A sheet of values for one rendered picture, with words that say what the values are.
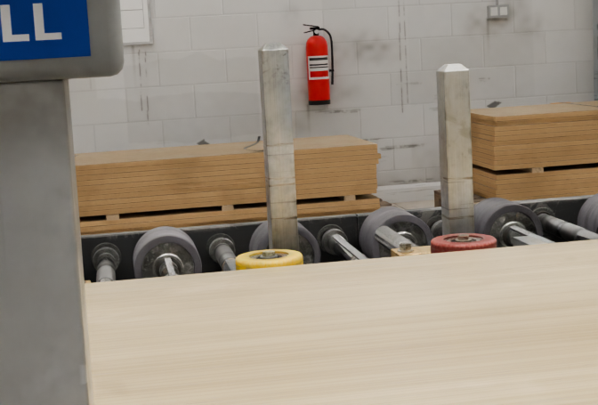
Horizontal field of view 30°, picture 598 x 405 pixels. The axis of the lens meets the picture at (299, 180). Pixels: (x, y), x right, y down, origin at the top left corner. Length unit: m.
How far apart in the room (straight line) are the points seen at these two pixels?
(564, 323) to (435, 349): 0.13
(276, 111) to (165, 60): 6.07
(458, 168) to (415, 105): 6.29
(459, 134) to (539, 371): 0.67
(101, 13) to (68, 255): 0.07
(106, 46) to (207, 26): 7.21
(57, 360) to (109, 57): 0.09
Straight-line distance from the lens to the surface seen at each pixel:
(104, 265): 1.82
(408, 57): 7.76
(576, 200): 2.14
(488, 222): 1.96
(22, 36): 0.32
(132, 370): 0.92
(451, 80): 1.49
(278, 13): 7.58
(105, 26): 0.31
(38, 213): 0.34
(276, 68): 1.44
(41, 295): 0.34
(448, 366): 0.89
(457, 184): 1.50
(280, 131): 1.44
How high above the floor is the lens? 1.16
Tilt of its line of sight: 7 degrees down
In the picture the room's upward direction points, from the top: 3 degrees counter-clockwise
